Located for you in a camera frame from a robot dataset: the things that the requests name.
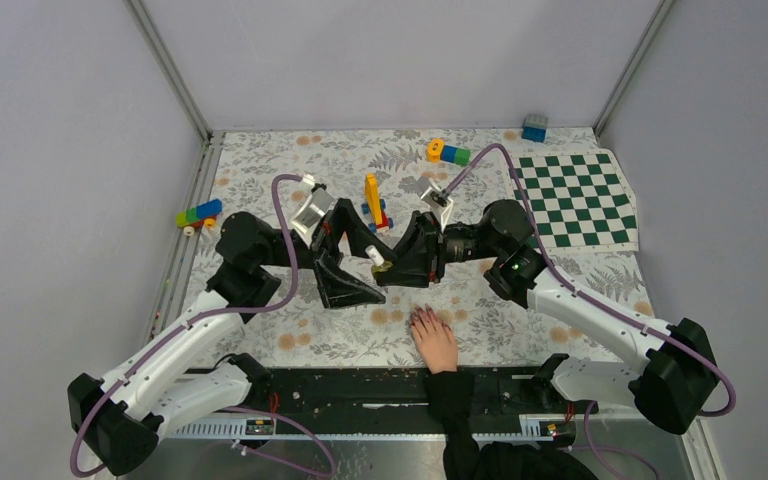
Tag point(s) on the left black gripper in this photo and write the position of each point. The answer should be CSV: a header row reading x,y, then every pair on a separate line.
x,y
339,287

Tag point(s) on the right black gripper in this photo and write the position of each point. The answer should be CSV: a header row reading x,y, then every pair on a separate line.
x,y
422,254

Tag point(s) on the yellow nail polish bottle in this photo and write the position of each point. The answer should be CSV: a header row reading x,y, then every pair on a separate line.
x,y
379,262

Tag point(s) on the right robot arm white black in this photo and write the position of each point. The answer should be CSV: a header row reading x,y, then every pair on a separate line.
x,y
666,371

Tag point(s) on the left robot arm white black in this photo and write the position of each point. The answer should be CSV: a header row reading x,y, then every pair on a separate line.
x,y
122,416

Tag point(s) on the black sleeved forearm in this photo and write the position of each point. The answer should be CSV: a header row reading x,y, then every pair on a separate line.
x,y
450,396

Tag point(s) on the person's hand dark nails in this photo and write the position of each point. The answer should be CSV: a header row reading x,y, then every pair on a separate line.
x,y
434,341

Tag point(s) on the yellow red toy block car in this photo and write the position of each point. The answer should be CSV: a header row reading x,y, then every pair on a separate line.
x,y
375,206

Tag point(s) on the orange blue green block row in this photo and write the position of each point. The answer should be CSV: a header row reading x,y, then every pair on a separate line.
x,y
438,151

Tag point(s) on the green blue block stack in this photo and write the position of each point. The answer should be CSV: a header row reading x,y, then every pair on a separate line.
x,y
205,215

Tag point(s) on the green white checkerboard mat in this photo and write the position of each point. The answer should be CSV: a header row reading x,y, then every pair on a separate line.
x,y
580,200

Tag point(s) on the grey blue lego bricks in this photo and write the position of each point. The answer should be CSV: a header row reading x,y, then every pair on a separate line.
x,y
535,127

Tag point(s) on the floral patterned table cloth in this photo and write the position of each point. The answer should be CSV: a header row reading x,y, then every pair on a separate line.
x,y
489,331

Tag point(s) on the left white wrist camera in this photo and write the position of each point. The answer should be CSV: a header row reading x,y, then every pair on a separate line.
x,y
313,209

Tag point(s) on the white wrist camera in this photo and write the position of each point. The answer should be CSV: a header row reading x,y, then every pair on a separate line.
x,y
313,209
437,199

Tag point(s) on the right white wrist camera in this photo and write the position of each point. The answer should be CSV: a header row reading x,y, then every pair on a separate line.
x,y
437,199

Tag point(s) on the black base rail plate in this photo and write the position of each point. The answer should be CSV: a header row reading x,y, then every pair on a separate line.
x,y
392,402

